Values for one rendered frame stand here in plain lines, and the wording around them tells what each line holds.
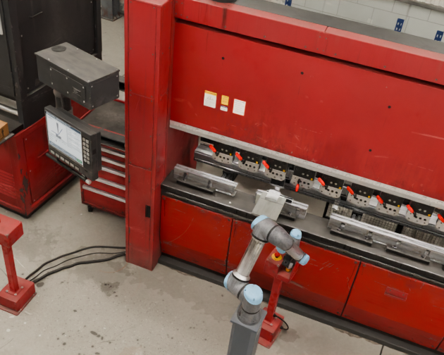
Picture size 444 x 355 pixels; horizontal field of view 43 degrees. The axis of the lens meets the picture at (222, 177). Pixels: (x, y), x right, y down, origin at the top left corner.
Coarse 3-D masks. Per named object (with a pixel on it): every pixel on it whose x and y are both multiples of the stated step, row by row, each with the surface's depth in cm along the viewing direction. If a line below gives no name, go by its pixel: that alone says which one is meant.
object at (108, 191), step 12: (96, 108) 483; (108, 108) 485; (120, 108) 487; (84, 120) 467; (96, 120) 469; (108, 120) 471; (120, 120) 472; (120, 132) 458; (108, 156) 471; (120, 156) 463; (108, 168) 477; (120, 168) 474; (96, 180) 489; (108, 180) 487; (120, 180) 481; (84, 192) 507; (96, 192) 498; (108, 192) 496; (120, 192) 490; (96, 204) 510; (108, 204) 504; (120, 204) 498
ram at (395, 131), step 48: (192, 48) 367; (240, 48) 354; (288, 48) 346; (192, 96) 388; (240, 96) 374; (288, 96) 361; (336, 96) 349; (384, 96) 338; (432, 96) 327; (288, 144) 381; (336, 144) 367; (384, 144) 355; (432, 144) 343; (432, 192) 361
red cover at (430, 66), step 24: (192, 0) 346; (216, 24) 349; (240, 24) 344; (264, 24) 338; (288, 24) 333; (312, 24) 335; (312, 48) 335; (336, 48) 330; (360, 48) 325; (384, 48) 320; (408, 48) 321; (408, 72) 322; (432, 72) 317
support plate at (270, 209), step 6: (264, 192) 413; (264, 198) 408; (282, 198) 410; (258, 204) 401; (264, 204) 402; (270, 204) 403; (276, 204) 404; (258, 210) 397; (264, 210) 397; (270, 210) 398; (276, 210) 399; (270, 216) 393; (276, 216) 393
